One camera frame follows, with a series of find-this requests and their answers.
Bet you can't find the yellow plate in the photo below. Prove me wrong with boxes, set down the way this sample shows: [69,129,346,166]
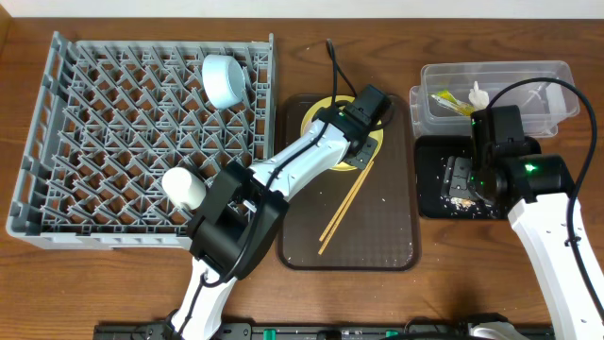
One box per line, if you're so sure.
[300,96,383,172]

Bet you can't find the wooden chopstick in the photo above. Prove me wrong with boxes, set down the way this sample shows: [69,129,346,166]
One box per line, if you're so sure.
[319,161,374,243]
[318,161,375,256]

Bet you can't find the light blue bowl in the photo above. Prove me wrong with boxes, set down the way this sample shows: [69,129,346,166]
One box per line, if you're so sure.
[202,55,245,110]

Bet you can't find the white cup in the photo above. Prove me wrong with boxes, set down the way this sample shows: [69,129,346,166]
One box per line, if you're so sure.
[161,167,207,210]

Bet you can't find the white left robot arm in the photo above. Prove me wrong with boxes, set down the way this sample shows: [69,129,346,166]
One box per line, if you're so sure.
[161,100,385,339]

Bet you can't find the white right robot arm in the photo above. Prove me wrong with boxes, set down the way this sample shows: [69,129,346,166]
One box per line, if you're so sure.
[444,154,603,339]

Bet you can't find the black waste tray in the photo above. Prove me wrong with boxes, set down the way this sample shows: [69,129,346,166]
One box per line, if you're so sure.
[414,136,559,220]

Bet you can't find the grey dishwasher rack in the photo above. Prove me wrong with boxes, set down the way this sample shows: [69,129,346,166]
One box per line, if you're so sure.
[6,33,277,250]

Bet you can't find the rice food scraps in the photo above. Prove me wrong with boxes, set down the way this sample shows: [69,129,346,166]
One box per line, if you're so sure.
[441,158,496,213]

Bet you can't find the brown serving tray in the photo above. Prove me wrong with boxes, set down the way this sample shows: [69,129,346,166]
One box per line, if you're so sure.
[277,95,421,271]

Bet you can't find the crumpled white tissue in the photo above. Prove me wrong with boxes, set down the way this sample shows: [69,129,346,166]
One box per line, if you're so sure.
[468,81,490,111]

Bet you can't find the yellow green wrapper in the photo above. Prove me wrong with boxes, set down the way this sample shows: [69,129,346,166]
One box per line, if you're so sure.
[430,90,476,116]

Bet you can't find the clear plastic bin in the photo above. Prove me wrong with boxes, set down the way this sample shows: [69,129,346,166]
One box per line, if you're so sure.
[409,59,581,140]

